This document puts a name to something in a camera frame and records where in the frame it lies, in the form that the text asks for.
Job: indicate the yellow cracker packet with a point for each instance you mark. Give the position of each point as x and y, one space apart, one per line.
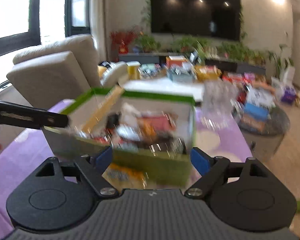
124 178

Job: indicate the clear glass mug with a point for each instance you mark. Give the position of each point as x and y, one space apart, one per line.
219 104

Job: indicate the beige sofa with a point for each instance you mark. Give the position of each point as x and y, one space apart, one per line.
46 74

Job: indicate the blue white carton box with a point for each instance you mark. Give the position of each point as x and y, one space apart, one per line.
257 107

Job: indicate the grey blue storage tray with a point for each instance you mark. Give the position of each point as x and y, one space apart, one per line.
180 75

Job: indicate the green cardboard box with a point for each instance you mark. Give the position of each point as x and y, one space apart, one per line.
133 135

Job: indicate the long gold snack stick packet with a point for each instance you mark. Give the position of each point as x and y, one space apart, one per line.
111 98

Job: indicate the round white coffee table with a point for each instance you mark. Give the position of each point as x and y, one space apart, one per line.
164 85

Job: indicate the black wall television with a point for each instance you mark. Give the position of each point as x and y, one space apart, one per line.
206 18

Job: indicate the purple floral tablecloth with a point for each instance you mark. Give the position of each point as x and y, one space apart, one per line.
30 148

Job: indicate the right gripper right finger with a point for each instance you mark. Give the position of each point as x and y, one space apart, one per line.
212 171

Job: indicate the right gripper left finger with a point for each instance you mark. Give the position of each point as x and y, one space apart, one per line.
92 168

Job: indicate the yellow woven basket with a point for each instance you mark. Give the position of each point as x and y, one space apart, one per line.
204 73

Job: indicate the yellow canister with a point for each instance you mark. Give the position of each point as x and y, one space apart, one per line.
133 70

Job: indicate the dark round side table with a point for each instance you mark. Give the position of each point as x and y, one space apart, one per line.
264 137

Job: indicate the purple gift bag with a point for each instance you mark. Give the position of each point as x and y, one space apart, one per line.
289 95

